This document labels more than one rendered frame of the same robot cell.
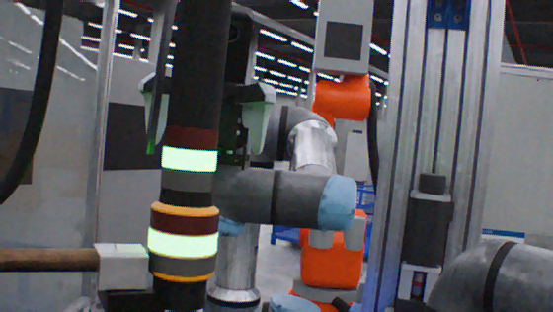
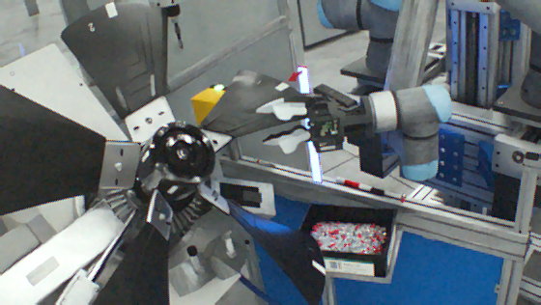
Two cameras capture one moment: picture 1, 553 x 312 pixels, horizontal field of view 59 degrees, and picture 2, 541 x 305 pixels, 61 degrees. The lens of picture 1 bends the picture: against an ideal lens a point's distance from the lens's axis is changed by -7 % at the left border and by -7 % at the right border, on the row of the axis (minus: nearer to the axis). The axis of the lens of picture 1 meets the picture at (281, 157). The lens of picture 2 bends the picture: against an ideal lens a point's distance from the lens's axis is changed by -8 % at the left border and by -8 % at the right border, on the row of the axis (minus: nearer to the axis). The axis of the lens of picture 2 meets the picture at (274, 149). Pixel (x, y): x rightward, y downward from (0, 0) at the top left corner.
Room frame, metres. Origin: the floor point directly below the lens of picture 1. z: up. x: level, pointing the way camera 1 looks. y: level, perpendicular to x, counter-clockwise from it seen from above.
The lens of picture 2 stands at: (-0.30, -0.50, 1.62)
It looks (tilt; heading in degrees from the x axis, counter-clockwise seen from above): 30 degrees down; 33
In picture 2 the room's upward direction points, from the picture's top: 10 degrees counter-clockwise
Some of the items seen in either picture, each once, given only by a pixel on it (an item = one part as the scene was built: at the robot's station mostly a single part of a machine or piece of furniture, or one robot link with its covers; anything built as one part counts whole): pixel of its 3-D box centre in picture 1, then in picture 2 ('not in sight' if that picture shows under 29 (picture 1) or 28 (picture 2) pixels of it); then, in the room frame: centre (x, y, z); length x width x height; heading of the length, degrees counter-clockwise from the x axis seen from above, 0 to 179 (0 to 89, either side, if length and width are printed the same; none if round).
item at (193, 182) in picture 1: (188, 179); not in sight; (0.32, 0.06, 1.60); 0.03 x 0.03 x 0.01
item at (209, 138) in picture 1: (191, 137); not in sight; (0.32, 0.06, 1.62); 0.03 x 0.03 x 0.01
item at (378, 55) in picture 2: not in sight; (388, 47); (1.08, -0.07, 1.09); 0.15 x 0.15 x 0.10
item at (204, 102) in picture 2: not in sight; (225, 110); (0.72, 0.31, 1.02); 0.16 x 0.10 x 0.11; 83
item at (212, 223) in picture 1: (184, 218); not in sight; (0.32, 0.06, 1.57); 0.04 x 0.04 x 0.01
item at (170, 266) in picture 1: (181, 258); not in sight; (0.32, 0.06, 1.54); 0.04 x 0.04 x 0.01
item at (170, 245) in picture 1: (183, 238); not in sight; (0.32, 0.06, 1.56); 0.04 x 0.04 x 0.01
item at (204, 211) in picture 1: (183, 238); not in sight; (0.32, 0.06, 1.56); 0.04 x 0.04 x 0.05
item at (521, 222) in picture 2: not in sight; (526, 194); (0.62, -0.51, 0.96); 0.03 x 0.03 x 0.20; 83
